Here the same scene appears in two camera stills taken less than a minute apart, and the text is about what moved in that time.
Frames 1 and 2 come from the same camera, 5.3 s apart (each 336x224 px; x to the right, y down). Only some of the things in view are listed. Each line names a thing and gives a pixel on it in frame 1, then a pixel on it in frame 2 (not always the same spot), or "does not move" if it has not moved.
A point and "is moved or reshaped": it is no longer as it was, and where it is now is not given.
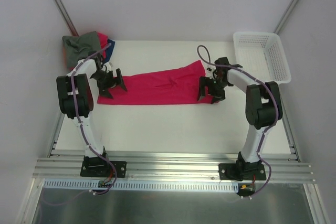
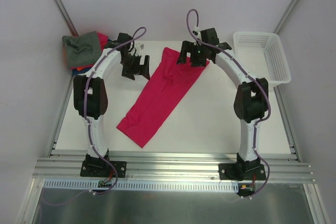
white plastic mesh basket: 261,56 does not move
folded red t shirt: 103,41 does not move
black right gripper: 212,89 -> 190,56
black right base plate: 233,172 does not move
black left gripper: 111,83 -> 135,66
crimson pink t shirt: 176,85 is moved or reshaped
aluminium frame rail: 280,167 does not move
